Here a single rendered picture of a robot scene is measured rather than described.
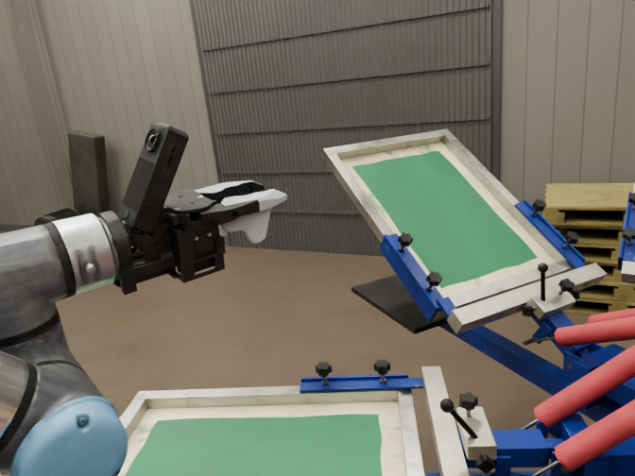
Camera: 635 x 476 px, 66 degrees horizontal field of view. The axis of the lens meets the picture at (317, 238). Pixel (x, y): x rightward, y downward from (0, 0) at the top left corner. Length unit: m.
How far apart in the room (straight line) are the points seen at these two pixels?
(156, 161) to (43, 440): 0.27
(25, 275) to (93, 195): 6.46
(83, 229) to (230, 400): 1.02
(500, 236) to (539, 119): 2.93
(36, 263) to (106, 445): 0.18
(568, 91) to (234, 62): 3.23
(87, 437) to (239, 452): 0.95
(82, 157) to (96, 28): 1.56
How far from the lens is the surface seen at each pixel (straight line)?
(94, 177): 6.86
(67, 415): 0.40
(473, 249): 1.73
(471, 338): 1.83
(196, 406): 1.52
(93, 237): 0.51
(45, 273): 0.50
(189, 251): 0.55
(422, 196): 1.85
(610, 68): 4.66
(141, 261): 0.56
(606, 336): 1.36
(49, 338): 0.53
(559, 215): 3.82
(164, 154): 0.52
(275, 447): 1.32
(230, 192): 0.62
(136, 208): 0.53
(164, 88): 6.30
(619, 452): 1.25
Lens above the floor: 1.80
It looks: 17 degrees down
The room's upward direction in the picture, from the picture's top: 6 degrees counter-clockwise
